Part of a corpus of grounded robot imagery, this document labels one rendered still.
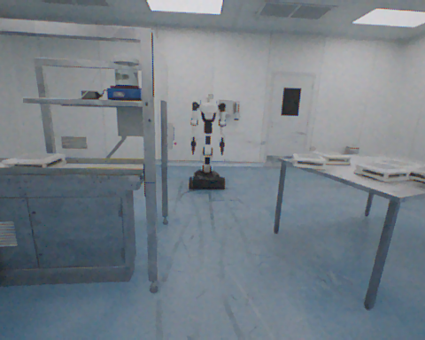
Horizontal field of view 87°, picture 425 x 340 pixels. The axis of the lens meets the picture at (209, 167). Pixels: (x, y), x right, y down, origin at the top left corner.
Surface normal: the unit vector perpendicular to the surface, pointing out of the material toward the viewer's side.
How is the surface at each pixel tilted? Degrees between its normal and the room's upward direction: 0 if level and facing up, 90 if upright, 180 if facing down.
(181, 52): 90
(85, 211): 90
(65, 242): 91
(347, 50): 90
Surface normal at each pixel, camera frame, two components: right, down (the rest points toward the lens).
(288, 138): 0.04, 0.25
